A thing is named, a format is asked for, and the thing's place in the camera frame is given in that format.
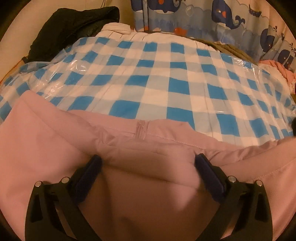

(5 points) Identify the pink and brown jacket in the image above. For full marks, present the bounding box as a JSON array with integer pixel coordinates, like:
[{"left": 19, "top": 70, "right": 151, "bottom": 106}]
[{"left": 1, "top": 91, "right": 295, "bottom": 240}]

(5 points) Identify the pink clothing heap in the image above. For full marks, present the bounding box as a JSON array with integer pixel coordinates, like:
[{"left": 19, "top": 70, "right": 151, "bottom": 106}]
[{"left": 259, "top": 60, "right": 295, "bottom": 93}]

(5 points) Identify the blue white checkered bed cover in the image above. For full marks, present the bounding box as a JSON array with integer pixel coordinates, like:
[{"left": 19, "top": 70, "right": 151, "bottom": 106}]
[{"left": 1, "top": 37, "right": 295, "bottom": 146}]

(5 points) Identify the olive green blanket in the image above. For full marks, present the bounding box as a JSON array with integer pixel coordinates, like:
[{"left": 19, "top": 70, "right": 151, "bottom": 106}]
[{"left": 195, "top": 39, "right": 258, "bottom": 65}]

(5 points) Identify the black garment pile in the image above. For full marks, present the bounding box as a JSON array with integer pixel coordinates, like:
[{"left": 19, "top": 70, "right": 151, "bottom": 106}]
[{"left": 22, "top": 6, "right": 120, "bottom": 63}]

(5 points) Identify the whale pattern curtain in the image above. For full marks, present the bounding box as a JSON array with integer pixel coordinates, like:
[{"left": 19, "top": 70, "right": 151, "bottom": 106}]
[{"left": 131, "top": 0, "right": 295, "bottom": 72}]

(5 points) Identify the red cord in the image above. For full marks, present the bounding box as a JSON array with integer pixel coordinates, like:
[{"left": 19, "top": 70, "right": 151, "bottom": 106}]
[{"left": 0, "top": 61, "right": 26, "bottom": 85}]

